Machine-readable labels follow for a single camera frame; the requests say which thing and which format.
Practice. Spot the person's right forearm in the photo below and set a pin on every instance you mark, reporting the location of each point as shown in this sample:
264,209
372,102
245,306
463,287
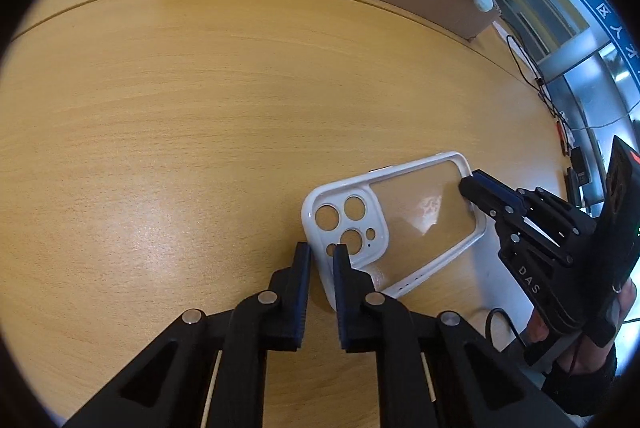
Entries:
585,383

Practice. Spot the metal framed glass door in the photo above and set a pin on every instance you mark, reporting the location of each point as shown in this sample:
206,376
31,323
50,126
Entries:
550,17

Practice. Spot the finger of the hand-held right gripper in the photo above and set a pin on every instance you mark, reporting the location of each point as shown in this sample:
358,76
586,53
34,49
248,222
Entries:
482,200
500,189

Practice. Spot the white clear phone case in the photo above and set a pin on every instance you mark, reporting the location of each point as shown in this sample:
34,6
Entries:
316,235

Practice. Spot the person's right hand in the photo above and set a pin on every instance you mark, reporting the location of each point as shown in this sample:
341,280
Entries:
627,303

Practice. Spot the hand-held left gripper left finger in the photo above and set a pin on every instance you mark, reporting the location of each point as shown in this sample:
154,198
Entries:
299,293

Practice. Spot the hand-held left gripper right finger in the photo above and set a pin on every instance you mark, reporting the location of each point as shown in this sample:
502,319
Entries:
342,298

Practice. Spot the black power adapter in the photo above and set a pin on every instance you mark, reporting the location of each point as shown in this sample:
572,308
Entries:
578,159

